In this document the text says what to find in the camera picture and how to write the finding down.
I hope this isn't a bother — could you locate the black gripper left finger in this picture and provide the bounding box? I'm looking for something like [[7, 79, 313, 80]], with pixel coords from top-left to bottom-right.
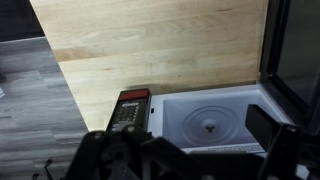
[[64, 124, 214, 180]]

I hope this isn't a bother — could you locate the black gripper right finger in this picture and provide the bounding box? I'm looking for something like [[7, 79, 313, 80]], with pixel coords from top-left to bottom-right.
[[244, 103, 320, 180]]

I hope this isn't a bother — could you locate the red and black microwave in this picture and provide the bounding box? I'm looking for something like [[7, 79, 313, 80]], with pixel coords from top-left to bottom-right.
[[105, 0, 320, 158]]

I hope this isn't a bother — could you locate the glass microwave turntable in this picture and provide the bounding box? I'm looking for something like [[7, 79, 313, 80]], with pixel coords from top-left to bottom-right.
[[181, 105, 241, 146]]

